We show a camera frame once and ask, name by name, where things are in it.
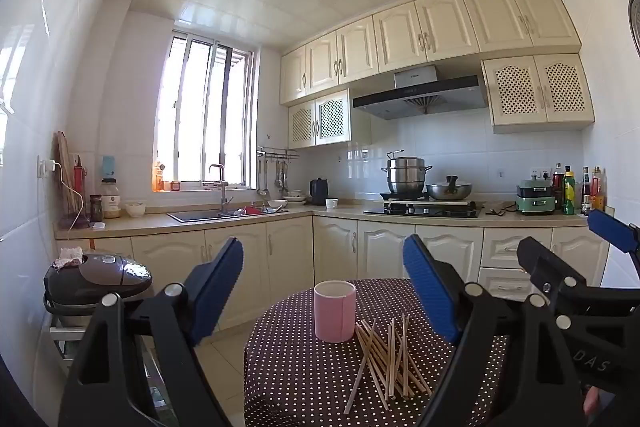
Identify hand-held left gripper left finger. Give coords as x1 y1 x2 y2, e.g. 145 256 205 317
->
57 236 245 427

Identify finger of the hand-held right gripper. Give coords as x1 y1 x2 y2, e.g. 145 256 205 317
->
516 237 588 308
586 209 640 268

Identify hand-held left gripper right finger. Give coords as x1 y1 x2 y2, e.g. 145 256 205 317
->
402 234 588 427

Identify pile of wooden chopsticks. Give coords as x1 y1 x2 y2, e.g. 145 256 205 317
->
344 314 433 414

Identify pink cup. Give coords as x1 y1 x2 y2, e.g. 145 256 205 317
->
313 280 357 344

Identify person's right hand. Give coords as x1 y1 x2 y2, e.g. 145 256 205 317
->
582 386 602 414

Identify dark soy sauce bottle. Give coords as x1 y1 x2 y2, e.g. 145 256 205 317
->
580 166 593 215

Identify yellow red bottle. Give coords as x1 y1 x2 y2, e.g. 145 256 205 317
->
591 166 605 212

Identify green bottle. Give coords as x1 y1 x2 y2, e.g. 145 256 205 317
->
562 165 577 215

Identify green electric pot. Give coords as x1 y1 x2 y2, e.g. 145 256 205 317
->
515 178 556 215

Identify dark bottle red label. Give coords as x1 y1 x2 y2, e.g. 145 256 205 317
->
551 163 566 202

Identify steel sink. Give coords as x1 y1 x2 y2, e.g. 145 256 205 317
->
166 208 251 224

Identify cream base cabinets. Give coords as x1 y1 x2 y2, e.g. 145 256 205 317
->
55 214 613 333

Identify black gas stove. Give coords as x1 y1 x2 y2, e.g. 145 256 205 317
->
363 199 485 219

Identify beige kitchen countertop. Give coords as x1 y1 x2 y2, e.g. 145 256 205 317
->
54 197 608 240

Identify brown polka-dot tablecloth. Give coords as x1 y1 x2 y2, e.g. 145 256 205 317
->
243 278 511 427

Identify steel faucet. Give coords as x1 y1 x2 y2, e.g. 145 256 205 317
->
207 164 235 214

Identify steel wok with lid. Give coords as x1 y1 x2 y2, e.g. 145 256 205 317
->
426 175 473 201

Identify steel steamer pot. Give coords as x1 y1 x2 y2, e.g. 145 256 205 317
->
381 150 433 196

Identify dark rice cooker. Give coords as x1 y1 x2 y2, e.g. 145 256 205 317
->
43 252 153 328

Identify hanging metal spatula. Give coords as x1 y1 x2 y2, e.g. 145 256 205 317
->
274 159 291 198

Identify black kettle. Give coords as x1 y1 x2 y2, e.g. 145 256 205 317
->
309 178 329 206

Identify large clear jar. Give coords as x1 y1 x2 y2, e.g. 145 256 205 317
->
100 178 122 219

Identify pinkish rag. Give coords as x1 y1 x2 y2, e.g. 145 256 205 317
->
54 247 85 269

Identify large lattice-door cabinet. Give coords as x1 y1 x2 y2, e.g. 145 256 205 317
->
481 53 596 135

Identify white metal rack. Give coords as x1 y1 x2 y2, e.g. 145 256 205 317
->
48 312 88 365

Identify kitchen window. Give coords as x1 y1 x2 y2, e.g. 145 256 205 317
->
152 28 257 194

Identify red utensil holder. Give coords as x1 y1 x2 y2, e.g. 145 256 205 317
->
73 157 86 208

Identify range hood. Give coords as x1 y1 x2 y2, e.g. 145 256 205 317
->
351 64 490 122

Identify wooden cutting board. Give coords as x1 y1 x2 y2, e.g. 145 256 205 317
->
54 131 76 212

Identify small lattice-door cabinet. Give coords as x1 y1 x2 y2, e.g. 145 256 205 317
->
287 88 373 150

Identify cream upper cabinets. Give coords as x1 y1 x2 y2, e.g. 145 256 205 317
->
279 0 582 105

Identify metal utensil rail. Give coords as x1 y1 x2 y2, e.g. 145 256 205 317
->
256 147 301 160

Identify white charger cable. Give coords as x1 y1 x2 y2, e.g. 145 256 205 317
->
55 163 86 228

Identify wall socket with charger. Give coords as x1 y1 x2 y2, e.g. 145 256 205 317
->
36 155 60 180

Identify wall fan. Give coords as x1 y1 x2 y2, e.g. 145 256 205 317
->
627 0 640 52

